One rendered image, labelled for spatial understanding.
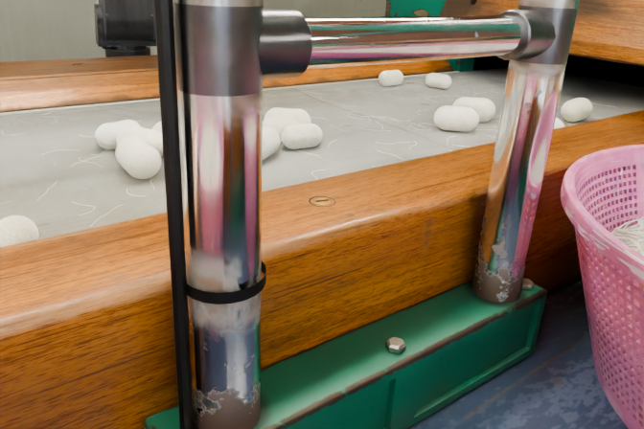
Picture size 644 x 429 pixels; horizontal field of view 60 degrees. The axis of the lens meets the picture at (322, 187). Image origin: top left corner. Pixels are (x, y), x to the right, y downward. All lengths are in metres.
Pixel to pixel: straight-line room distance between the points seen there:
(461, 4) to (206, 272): 0.62
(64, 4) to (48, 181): 2.16
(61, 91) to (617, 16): 0.53
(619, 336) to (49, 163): 0.33
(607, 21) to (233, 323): 0.53
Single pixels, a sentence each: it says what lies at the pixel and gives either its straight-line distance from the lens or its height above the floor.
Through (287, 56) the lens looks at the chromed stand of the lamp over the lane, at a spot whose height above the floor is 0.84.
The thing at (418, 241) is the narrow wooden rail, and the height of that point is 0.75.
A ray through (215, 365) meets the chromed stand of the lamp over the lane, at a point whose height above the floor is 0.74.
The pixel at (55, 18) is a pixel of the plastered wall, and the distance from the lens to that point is 2.49.
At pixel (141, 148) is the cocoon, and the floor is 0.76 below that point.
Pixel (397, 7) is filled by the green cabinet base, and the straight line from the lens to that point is 0.89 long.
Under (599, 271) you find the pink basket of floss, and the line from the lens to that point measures 0.26.
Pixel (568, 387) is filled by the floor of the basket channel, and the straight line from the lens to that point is 0.31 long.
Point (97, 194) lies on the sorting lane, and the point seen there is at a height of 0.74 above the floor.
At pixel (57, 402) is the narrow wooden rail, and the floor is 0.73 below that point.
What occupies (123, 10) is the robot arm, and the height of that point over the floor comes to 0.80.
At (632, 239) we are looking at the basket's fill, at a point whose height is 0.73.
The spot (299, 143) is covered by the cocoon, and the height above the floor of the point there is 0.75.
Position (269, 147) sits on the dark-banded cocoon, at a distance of 0.37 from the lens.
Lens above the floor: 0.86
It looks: 21 degrees down
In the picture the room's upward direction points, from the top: 3 degrees clockwise
